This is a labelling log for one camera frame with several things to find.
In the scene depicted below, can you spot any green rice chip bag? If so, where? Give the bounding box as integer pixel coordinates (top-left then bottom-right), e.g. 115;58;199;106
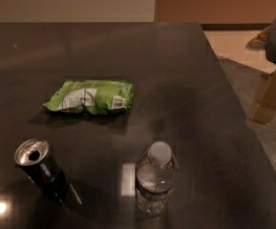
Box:
44;80;134;115

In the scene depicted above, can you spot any cardboard box on floor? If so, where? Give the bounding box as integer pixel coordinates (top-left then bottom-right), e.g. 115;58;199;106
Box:
250;71;276;125

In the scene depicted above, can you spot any black soda can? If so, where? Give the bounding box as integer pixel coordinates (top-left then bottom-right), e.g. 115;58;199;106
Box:
14;137;70;203

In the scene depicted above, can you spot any clear plastic water bottle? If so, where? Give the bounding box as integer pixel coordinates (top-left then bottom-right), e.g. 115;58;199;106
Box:
135;141;179;217

